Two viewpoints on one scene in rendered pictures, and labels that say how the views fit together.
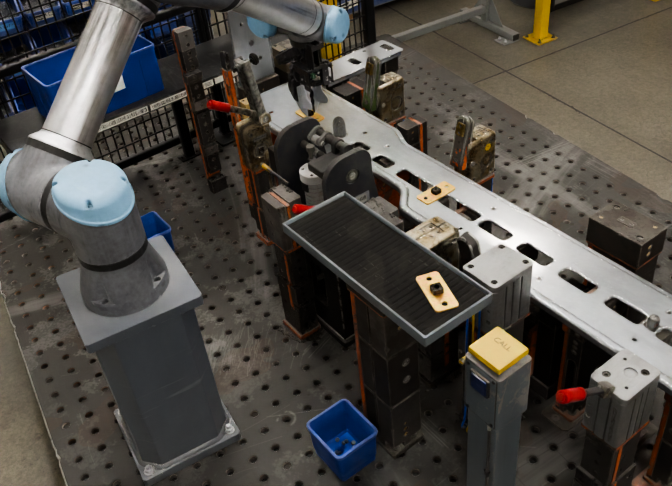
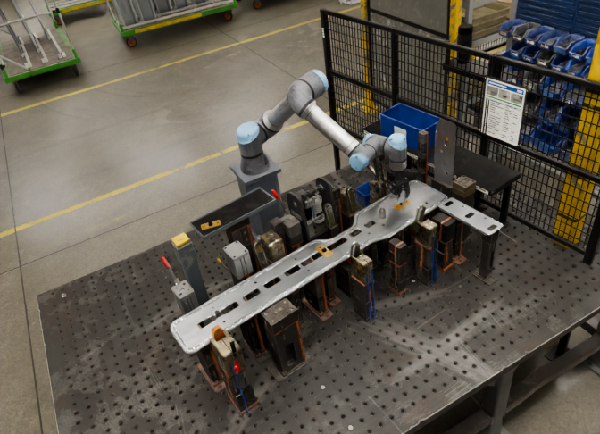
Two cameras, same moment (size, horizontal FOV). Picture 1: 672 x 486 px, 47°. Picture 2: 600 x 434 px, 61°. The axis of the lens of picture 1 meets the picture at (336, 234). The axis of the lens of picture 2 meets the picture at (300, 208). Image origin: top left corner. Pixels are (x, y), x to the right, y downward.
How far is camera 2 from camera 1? 2.34 m
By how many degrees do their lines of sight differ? 69
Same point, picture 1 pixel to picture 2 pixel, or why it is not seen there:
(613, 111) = not seen: outside the picture
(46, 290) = (345, 177)
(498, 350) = (179, 238)
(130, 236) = (243, 150)
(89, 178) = (246, 128)
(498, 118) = (520, 334)
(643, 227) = (272, 316)
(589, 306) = (235, 296)
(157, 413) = not seen: hidden behind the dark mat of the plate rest
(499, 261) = (237, 249)
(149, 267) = (249, 164)
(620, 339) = (213, 304)
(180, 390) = not seen: hidden behind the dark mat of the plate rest
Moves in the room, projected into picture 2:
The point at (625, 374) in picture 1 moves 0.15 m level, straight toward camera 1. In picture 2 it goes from (182, 289) to (154, 280)
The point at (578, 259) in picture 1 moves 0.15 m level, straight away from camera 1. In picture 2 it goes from (264, 296) to (300, 303)
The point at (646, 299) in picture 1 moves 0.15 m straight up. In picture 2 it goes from (233, 315) to (225, 288)
